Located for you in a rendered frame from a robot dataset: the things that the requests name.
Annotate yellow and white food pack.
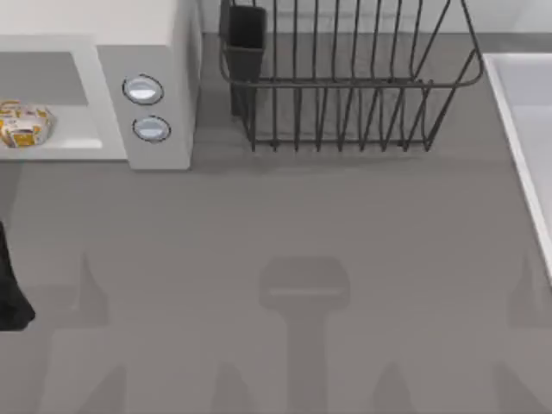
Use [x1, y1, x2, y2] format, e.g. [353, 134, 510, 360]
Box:
[0, 99, 58, 150]

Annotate pale microwave oven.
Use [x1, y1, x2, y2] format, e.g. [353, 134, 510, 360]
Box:
[0, 0, 203, 173]

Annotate dark wire dish rack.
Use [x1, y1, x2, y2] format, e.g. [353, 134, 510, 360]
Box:
[218, 0, 485, 154]

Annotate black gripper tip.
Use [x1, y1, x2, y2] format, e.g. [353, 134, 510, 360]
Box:
[0, 221, 36, 332]

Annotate large microwave knob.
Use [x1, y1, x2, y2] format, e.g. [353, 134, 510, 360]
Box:
[122, 73, 165, 106]

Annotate white sink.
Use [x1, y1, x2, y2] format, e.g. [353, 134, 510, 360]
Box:
[481, 53, 552, 289]

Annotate dark cutlery holder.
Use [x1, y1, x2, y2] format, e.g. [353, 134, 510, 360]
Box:
[219, 0, 268, 117]

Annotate small microwave knob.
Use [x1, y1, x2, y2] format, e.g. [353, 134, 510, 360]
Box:
[132, 115, 173, 142]

